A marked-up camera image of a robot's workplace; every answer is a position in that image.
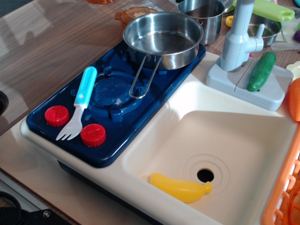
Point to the blue handled white toy fork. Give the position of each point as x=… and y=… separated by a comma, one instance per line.
x=82, y=99

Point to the left red stove knob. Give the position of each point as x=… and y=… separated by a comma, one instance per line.
x=56, y=116

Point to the orange plastic dish rack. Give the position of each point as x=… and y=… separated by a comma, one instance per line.
x=276, y=208

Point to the green toy cucumber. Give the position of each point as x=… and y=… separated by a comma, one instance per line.
x=261, y=71

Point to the orange transparent toy pot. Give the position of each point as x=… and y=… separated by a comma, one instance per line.
x=129, y=14

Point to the black robot base bottom left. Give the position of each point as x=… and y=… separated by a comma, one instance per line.
x=15, y=215

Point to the cream toy sink unit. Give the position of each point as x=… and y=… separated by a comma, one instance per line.
x=243, y=145

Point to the yellow toy banana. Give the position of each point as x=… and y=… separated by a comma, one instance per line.
x=185, y=191

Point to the steel frying pan wire handle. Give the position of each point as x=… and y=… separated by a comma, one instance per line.
x=162, y=41

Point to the blue toy stove top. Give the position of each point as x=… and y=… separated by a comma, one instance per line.
x=125, y=97

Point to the tall steel pot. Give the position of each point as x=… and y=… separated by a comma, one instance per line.
x=209, y=13

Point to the green toy cutting board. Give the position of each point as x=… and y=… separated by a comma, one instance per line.
x=269, y=10

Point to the purple toy eggplant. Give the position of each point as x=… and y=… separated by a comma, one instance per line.
x=296, y=36

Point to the orange object top edge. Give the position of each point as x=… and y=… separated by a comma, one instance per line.
x=99, y=1

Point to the cream toy food piece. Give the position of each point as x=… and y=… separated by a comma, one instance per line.
x=295, y=69

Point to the orange toy carrot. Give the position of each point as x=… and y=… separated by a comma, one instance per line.
x=294, y=99

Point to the steel bowl behind faucet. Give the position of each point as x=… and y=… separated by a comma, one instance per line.
x=271, y=30

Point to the black object left edge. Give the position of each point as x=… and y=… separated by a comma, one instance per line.
x=4, y=102

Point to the grey toy faucet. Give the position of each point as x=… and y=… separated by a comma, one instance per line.
x=232, y=70

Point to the red stove knob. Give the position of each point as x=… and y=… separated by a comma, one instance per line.
x=93, y=135
x=56, y=116

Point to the right red stove knob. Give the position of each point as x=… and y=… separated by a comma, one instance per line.
x=93, y=135

